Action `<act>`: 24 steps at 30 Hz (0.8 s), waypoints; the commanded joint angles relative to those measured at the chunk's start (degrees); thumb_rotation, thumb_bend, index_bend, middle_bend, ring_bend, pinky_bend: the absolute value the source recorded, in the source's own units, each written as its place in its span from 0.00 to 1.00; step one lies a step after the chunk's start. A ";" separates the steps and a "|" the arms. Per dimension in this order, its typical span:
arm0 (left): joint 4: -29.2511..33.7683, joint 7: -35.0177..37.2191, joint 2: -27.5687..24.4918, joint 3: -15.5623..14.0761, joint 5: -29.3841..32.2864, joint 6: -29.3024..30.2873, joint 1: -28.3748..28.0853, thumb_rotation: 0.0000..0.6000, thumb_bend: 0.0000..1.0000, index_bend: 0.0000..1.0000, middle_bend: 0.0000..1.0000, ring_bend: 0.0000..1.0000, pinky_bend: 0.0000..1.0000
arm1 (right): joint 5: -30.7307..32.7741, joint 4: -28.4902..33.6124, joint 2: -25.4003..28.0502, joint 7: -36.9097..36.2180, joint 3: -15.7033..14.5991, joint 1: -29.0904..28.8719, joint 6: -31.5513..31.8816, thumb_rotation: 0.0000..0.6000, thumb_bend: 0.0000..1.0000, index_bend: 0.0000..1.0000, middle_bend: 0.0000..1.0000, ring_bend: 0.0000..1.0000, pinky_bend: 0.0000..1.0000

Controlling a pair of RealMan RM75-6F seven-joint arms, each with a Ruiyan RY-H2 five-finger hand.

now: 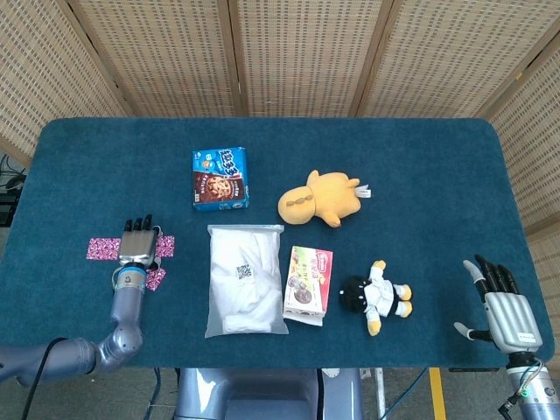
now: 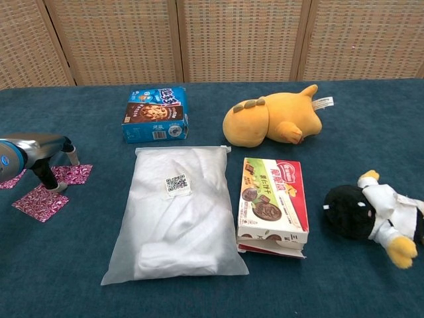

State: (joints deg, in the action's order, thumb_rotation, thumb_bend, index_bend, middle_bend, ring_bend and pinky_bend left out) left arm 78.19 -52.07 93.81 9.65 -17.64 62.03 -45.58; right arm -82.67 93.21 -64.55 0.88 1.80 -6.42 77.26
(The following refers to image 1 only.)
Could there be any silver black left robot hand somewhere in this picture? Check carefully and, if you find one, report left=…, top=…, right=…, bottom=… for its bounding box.
left=116, top=213, right=165, bottom=270

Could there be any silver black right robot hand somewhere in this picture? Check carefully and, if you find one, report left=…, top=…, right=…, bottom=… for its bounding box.
left=453, top=254, right=544, bottom=354

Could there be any blue chocolate cookie box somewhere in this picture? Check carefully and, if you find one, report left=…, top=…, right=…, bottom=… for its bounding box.
left=191, top=146, right=251, bottom=214

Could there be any yellow floor tape strip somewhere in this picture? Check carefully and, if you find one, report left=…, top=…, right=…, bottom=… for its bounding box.
left=429, top=367, right=447, bottom=420

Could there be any frosted bag with white garment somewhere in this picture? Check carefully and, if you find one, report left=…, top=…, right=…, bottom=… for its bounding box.
left=204, top=223, right=291, bottom=339

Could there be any black equipment box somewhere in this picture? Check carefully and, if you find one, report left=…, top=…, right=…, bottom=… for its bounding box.
left=0, top=192, right=18, bottom=227

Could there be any black penguin plush toy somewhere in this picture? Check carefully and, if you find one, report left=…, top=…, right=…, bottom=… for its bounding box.
left=339, top=259, right=414, bottom=337

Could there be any red white biscuit box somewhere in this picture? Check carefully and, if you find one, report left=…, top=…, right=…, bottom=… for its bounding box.
left=282, top=245, right=334, bottom=328

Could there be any yellow plush dinosaur toy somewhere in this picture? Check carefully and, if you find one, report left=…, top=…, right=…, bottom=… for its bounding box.
left=277, top=170, right=374, bottom=228

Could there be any grey blue robot torso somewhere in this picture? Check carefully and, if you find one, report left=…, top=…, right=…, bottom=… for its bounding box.
left=174, top=367, right=364, bottom=420

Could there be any blue felt table cover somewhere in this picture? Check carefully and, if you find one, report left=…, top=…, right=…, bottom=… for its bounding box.
left=0, top=116, right=553, bottom=369

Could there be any woven rattan folding screen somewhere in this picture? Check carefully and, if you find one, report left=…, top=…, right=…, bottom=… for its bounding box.
left=0, top=0, right=560, bottom=333

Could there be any blue floor cable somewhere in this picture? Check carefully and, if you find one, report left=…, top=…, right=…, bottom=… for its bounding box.
left=384, top=367, right=429, bottom=417

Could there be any black cable bundle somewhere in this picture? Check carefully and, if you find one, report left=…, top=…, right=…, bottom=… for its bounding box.
left=0, top=152, right=26, bottom=193

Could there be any white metal frame leg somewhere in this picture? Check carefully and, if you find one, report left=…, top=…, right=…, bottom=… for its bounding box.
left=374, top=367, right=389, bottom=420

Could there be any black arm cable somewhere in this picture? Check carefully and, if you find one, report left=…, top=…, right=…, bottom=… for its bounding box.
left=25, top=337, right=69, bottom=420

